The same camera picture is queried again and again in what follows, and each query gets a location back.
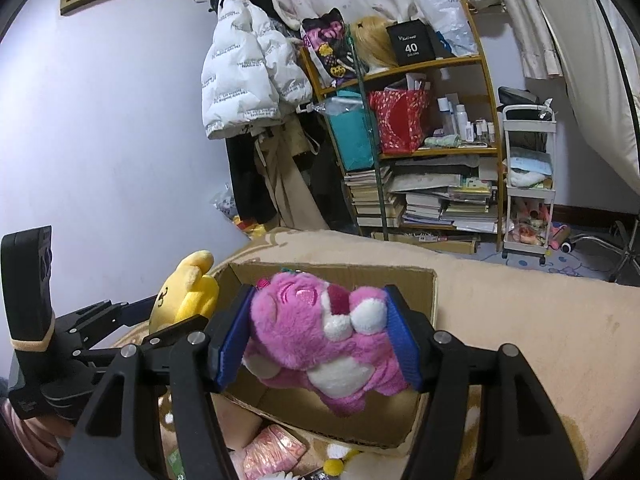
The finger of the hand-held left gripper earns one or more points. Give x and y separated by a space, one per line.
175 327
100 312

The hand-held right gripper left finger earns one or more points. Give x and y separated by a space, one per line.
232 341

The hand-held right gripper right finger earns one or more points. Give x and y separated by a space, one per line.
402 341

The yellow plush toy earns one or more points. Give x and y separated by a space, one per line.
192 290

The pink plush bear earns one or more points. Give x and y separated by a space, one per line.
300 340

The flat printed box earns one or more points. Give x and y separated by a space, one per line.
425 242

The beige brown patterned rug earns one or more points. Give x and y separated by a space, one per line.
500 300

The pink tissue pack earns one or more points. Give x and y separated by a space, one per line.
272 450

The colourful plastic bag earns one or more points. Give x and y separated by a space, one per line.
225 205

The pink cloth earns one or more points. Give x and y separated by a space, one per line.
30 430

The stack of books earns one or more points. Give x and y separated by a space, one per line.
425 205

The yellow pompom toy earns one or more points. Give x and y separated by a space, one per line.
334 465

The black hanging pants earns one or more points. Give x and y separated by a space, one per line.
245 180

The beige hanging coat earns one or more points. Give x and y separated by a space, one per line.
285 180

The pink items in cart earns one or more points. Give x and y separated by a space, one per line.
527 222

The dark hanging garment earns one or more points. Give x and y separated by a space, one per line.
325 185

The green thin pole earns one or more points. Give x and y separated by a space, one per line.
372 160

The white trolley cart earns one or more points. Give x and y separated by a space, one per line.
525 192

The light green cloth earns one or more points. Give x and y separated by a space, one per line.
442 140

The teal bag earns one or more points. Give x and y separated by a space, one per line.
350 135

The blue white folded cloths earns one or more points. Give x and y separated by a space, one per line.
530 167

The red gift bag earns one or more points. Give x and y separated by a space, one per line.
400 125

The office chair base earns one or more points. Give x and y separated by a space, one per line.
600 242

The row of cosmetic bottles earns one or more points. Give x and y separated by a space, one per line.
470 130

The white puffer jacket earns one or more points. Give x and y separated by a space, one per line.
240 60

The wooden bookshelf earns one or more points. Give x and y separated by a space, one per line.
430 63

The black cardboard box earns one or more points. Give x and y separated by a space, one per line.
412 45

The blonde wig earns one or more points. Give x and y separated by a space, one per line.
375 45

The pink black printed bag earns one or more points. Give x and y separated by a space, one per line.
325 45

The white plastic bag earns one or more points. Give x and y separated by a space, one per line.
445 10

